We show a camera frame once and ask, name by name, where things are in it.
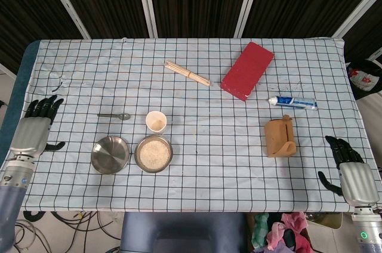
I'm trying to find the white paper cup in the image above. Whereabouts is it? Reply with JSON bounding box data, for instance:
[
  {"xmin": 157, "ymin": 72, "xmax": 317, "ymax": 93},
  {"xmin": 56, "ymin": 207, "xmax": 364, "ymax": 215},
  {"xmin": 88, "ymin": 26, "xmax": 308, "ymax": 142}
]
[{"xmin": 145, "ymin": 110, "xmax": 168, "ymax": 135}]

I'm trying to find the pink cloth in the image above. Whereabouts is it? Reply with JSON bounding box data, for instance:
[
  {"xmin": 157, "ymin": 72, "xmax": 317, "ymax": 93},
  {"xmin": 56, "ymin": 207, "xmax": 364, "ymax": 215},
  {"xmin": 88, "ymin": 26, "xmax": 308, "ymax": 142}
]
[{"xmin": 266, "ymin": 211, "xmax": 313, "ymax": 253}]

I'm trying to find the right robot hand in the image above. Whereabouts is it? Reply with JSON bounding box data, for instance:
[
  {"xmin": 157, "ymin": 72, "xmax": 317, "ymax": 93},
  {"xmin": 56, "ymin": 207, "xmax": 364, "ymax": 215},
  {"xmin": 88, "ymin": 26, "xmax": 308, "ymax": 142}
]
[{"xmin": 317, "ymin": 135, "xmax": 382, "ymax": 208}]

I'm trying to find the checked light blue tablecloth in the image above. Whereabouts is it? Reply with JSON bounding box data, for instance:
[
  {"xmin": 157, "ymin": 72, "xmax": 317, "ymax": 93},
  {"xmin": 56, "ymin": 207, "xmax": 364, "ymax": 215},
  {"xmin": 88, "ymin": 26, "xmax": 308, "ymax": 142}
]
[{"xmin": 0, "ymin": 37, "xmax": 382, "ymax": 214}]

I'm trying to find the bundle of wooden sticks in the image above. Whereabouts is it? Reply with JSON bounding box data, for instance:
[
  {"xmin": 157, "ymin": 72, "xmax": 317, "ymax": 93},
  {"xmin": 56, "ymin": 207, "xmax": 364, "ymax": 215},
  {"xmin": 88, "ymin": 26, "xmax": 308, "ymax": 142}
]
[{"xmin": 163, "ymin": 60, "xmax": 212, "ymax": 88}]

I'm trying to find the green cloth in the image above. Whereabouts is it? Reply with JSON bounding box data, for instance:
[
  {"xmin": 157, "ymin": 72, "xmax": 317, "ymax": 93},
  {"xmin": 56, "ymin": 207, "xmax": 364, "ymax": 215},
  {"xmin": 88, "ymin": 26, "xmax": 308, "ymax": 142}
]
[{"xmin": 251, "ymin": 212, "xmax": 270, "ymax": 249}]

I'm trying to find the blue white toothpaste tube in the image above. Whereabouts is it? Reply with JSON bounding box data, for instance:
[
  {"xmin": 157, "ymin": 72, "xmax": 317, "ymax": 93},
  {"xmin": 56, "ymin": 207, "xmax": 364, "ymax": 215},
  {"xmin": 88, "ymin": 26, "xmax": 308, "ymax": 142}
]
[{"xmin": 267, "ymin": 95, "xmax": 319, "ymax": 112}]

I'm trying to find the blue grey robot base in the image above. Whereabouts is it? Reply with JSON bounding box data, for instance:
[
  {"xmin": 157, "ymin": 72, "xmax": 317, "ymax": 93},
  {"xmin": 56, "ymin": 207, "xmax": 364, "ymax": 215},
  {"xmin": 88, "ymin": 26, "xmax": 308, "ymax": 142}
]
[{"xmin": 119, "ymin": 211, "xmax": 249, "ymax": 253}]

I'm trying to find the red brick block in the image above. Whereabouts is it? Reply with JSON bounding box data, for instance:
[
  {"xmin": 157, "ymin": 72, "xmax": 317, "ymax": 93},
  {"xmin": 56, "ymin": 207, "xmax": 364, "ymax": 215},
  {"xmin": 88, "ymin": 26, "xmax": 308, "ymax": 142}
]
[{"xmin": 220, "ymin": 41, "xmax": 275, "ymax": 103}]

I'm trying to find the brown paper box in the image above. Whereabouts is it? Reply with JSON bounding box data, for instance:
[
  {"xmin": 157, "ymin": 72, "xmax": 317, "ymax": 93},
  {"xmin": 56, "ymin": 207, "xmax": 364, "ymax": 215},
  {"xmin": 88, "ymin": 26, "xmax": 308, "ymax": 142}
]
[{"xmin": 264, "ymin": 114, "xmax": 298, "ymax": 159}]

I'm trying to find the tangle of floor cables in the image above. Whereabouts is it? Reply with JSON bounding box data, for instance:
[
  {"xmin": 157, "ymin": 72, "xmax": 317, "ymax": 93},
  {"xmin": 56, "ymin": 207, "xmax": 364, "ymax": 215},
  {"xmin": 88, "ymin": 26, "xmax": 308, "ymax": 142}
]
[{"xmin": 11, "ymin": 211, "xmax": 124, "ymax": 253}]

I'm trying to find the metal bowl holding rice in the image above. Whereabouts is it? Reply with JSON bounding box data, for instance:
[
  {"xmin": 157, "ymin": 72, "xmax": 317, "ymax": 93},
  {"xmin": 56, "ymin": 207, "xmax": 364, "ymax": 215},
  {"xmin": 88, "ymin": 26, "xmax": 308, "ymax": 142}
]
[{"xmin": 134, "ymin": 134, "xmax": 174, "ymax": 174}]

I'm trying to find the white partition frame post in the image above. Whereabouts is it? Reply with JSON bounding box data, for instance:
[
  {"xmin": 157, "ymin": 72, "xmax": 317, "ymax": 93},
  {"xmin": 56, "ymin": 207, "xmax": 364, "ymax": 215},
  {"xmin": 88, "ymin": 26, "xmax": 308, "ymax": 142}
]
[
  {"xmin": 39, "ymin": 0, "xmax": 91, "ymax": 40},
  {"xmin": 333, "ymin": 0, "xmax": 382, "ymax": 39},
  {"xmin": 134, "ymin": 0, "xmax": 159, "ymax": 39},
  {"xmin": 233, "ymin": 0, "xmax": 265, "ymax": 39}
]

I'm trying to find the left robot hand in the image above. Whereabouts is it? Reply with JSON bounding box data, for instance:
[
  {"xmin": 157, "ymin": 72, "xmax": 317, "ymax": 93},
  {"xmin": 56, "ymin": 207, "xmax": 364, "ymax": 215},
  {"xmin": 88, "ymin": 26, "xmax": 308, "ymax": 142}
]
[{"xmin": 10, "ymin": 94, "xmax": 66, "ymax": 159}]

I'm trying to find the teal table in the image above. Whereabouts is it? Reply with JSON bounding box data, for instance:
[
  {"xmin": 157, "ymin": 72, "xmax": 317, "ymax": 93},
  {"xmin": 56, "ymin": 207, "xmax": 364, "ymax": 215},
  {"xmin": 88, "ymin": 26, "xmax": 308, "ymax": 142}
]
[{"xmin": 0, "ymin": 40, "xmax": 41, "ymax": 161}]

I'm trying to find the empty metal bowl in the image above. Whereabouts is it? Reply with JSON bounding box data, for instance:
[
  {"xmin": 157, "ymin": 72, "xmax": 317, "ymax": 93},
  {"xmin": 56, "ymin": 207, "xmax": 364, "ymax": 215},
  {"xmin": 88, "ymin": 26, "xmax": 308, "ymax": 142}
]
[{"xmin": 90, "ymin": 135, "xmax": 131, "ymax": 175}]

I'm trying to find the black bag with red print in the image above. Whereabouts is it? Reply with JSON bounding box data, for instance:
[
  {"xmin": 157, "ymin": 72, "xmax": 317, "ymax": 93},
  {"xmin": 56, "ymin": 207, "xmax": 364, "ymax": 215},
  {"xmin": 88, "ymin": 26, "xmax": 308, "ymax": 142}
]
[{"xmin": 346, "ymin": 58, "xmax": 382, "ymax": 101}]

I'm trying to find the metal spoon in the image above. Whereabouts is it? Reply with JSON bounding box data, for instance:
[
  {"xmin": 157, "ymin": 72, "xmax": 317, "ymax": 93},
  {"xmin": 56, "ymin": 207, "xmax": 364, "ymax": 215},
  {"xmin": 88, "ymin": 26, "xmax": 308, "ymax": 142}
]
[{"xmin": 97, "ymin": 112, "xmax": 132, "ymax": 121}]

